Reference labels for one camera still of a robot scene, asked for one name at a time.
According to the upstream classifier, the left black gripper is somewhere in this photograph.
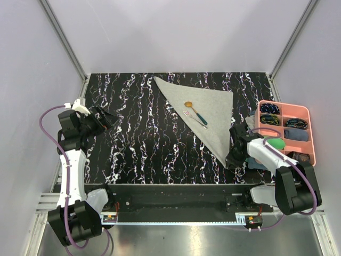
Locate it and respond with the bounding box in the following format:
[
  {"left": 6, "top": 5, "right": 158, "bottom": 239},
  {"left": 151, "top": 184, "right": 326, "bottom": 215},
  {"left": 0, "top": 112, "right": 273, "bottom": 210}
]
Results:
[{"left": 78, "top": 105, "right": 119, "bottom": 138}]

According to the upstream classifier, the grey cloth napkin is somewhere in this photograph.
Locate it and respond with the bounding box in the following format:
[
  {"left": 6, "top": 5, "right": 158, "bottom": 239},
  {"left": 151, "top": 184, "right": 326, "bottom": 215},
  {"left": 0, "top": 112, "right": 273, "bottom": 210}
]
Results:
[{"left": 154, "top": 77, "right": 233, "bottom": 167}]

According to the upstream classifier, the silver fork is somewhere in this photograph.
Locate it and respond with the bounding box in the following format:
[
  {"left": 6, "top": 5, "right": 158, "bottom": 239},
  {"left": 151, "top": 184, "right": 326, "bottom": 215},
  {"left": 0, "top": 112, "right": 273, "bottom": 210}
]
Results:
[{"left": 183, "top": 110, "right": 207, "bottom": 129}]

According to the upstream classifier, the gold spoon green handle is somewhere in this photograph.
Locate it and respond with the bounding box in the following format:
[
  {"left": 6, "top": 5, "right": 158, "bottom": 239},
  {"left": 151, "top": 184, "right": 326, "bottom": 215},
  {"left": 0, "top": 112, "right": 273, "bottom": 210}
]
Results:
[{"left": 184, "top": 101, "right": 208, "bottom": 125}]

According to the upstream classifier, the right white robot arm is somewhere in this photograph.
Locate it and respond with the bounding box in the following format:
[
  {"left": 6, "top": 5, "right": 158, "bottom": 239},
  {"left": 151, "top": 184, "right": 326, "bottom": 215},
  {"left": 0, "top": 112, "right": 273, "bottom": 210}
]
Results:
[{"left": 225, "top": 123, "right": 322, "bottom": 215}]

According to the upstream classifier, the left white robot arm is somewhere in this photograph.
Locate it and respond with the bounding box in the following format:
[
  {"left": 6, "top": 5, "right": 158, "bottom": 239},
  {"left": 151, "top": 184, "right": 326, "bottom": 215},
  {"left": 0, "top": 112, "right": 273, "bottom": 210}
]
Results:
[{"left": 48, "top": 105, "right": 118, "bottom": 247}]

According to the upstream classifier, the yellow patterned napkin roll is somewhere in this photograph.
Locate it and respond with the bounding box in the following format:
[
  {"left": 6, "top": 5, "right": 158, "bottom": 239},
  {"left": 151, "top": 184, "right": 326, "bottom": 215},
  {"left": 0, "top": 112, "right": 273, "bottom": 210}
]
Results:
[{"left": 260, "top": 114, "right": 281, "bottom": 126}]

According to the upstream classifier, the green napkin roll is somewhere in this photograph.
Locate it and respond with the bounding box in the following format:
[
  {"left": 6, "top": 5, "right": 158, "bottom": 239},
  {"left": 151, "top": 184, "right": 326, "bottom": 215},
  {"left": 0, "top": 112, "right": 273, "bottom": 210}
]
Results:
[{"left": 265, "top": 137, "right": 286, "bottom": 150}]

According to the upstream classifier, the blue patterned napkin roll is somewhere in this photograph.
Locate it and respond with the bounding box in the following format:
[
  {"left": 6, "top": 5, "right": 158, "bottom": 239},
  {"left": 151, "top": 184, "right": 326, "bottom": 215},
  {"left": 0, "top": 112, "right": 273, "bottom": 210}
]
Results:
[{"left": 260, "top": 103, "right": 280, "bottom": 115}]

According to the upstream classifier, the grey-blue folded napkin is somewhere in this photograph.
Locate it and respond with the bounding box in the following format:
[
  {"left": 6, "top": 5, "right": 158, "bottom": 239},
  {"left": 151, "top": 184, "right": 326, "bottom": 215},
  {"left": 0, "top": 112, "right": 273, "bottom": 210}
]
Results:
[{"left": 284, "top": 129, "right": 309, "bottom": 141}]

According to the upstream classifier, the blue-orange patterned napkin roll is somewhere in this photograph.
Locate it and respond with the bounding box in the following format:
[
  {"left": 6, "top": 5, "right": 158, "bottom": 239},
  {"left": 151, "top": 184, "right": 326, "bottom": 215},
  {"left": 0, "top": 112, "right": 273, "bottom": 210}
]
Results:
[{"left": 284, "top": 118, "right": 308, "bottom": 130}]

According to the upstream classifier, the dark brown napkin roll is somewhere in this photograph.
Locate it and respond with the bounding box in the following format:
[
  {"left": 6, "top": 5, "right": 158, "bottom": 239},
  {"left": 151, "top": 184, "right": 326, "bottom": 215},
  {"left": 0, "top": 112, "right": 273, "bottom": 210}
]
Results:
[{"left": 287, "top": 151, "right": 311, "bottom": 162}]

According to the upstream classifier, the stack of coloured cloths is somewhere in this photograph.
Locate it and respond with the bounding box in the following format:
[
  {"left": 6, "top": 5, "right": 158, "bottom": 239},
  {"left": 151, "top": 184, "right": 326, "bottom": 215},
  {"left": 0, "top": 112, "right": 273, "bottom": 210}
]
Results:
[{"left": 245, "top": 111, "right": 268, "bottom": 170}]

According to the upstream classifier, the pink divided tray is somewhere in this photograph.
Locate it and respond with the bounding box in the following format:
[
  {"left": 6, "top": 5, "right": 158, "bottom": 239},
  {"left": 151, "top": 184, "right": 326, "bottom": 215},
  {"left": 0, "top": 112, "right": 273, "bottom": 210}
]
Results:
[{"left": 254, "top": 100, "right": 316, "bottom": 166}]

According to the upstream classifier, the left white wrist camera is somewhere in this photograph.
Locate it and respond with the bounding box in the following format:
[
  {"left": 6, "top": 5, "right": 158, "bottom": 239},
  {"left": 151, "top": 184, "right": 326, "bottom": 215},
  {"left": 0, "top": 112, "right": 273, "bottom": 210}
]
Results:
[{"left": 64, "top": 98, "right": 91, "bottom": 116}]

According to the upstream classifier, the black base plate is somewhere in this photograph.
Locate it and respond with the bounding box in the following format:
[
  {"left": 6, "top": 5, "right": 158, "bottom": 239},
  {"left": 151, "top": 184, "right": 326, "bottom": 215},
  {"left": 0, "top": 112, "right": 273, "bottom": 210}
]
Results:
[{"left": 84, "top": 183, "right": 274, "bottom": 223}]

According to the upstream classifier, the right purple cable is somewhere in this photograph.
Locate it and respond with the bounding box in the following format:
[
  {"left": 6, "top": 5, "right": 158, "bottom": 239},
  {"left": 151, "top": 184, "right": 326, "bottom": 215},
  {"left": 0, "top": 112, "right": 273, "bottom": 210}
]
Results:
[{"left": 221, "top": 127, "right": 319, "bottom": 231}]

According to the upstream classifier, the purple cable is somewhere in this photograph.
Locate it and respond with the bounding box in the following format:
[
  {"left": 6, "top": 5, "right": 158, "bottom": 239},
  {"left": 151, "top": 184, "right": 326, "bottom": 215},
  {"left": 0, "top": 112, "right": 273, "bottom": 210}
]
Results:
[
  {"left": 221, "top": 127, "right": 319, "bottom": 231},
  {"left": 39, "top": 105, "right": 114, "bottom": 255}
]

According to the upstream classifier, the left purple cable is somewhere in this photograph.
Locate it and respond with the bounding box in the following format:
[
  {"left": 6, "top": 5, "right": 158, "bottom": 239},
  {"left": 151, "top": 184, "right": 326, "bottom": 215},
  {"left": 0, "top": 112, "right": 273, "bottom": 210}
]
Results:
[{"left": 39, "top": 105, "right": 114, "bottom": 255}]

